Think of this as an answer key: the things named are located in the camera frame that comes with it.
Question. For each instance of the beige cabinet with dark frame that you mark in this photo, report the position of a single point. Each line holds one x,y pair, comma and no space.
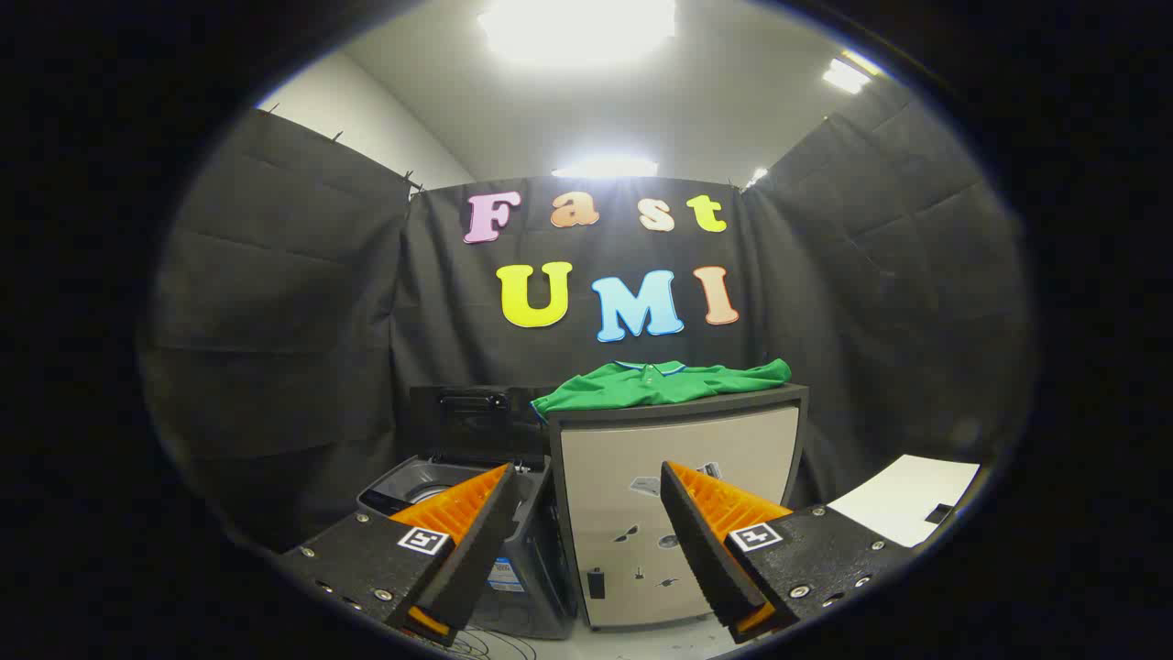
614,440

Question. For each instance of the white flat board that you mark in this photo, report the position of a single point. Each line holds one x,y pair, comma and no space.
903,490

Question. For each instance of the black backdrop cloth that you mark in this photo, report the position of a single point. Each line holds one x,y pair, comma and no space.
302,321

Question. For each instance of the green polo shirt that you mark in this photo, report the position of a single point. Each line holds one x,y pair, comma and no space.
660,385

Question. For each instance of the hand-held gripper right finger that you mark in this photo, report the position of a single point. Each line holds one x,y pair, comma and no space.
701,550

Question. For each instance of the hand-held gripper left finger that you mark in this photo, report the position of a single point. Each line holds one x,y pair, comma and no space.
476,550

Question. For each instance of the grey washing machine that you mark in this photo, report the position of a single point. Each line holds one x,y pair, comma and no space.
536,550

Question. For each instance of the ceiling light panel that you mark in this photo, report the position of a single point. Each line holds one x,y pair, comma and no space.
848,73
758,174
577,27
605,168

